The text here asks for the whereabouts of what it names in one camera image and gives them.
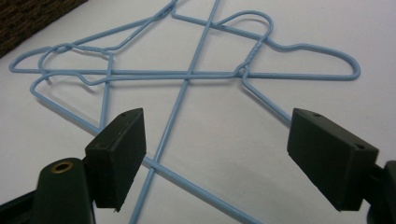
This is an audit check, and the brown wicker basket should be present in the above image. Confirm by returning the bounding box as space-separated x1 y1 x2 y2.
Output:
0 0 89 59

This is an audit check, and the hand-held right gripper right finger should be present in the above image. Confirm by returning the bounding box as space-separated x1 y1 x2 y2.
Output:
286 107 380 213

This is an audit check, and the light blue wire hanger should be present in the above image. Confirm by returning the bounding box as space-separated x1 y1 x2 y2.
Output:
8 0 362 82
30 9 293 224
37 0 220 224

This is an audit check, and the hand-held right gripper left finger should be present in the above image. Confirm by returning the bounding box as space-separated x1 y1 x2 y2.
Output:
84 107 148 213

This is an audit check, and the white table sheet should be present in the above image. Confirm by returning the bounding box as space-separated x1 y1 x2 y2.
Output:
0 0 396 224

